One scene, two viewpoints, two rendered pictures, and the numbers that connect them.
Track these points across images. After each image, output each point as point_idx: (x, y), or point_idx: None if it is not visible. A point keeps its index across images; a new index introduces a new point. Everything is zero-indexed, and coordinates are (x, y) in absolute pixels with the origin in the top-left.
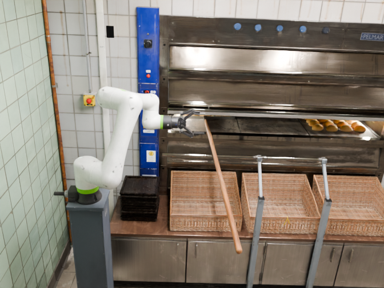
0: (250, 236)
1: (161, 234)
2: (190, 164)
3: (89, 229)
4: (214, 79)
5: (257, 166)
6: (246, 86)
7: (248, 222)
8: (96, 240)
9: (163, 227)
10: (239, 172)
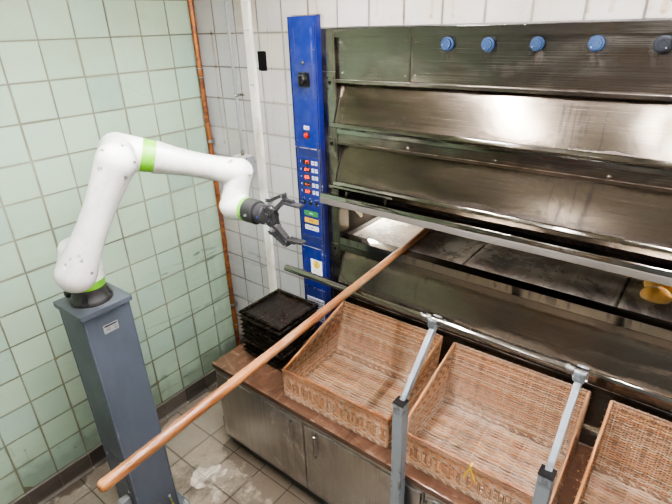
0: None
1: (269, 394)
2: None
3: (80, 344)
4: (407, 152)
5: None
6: (468, 171)
7: None
8: (90, 363)
9: (283, 386)
10: (455, 339)
